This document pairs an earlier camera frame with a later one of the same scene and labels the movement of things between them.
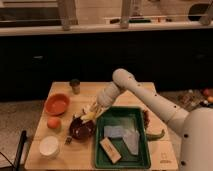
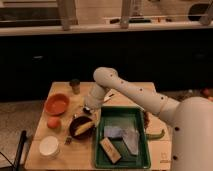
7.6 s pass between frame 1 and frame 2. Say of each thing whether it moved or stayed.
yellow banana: moved
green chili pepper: stayed
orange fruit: stayed
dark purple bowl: stayed
